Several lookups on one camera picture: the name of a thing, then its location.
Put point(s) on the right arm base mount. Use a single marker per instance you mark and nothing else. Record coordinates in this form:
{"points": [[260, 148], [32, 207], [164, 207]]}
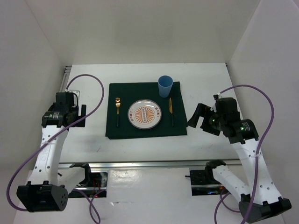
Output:
{"points": [[203, 182]]}

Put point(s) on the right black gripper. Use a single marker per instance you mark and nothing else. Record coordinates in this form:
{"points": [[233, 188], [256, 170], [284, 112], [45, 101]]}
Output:
{"points": [[201, 109]]}

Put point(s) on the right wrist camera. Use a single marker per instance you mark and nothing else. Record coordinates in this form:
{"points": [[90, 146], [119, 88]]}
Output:
{"points": [[217, 96]]}

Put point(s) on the gold knife black handle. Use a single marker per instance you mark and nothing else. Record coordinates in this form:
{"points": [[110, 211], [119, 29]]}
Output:
{"points": [[171, 112]]}

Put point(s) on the gold fork black handle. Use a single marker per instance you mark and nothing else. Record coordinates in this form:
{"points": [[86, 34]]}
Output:
{"points": [[117, 104]]}

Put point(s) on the dark green cloth placemat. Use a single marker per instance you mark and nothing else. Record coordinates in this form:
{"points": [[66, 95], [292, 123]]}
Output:
{"points": [[130, 93]]}

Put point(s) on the blue plastic cup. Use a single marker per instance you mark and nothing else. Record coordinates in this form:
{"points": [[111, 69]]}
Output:
{"points": [[164, 85]]}

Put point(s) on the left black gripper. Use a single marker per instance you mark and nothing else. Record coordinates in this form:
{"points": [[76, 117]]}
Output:
{"points": [[75, 108]]}

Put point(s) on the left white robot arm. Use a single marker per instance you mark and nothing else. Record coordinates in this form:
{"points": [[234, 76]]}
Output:
{"points": [[48, 188]]}

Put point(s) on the round plate orange sunburst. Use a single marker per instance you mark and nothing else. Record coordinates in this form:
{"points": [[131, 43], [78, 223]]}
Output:
{"points": [[144, 114]]}

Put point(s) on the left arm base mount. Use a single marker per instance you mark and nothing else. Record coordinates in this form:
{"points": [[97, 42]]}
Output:
{"points": [[93, 180]]}

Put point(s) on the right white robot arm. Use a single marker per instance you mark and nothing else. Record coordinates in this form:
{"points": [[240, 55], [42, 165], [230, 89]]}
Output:
{"points": [[258, 199]]}

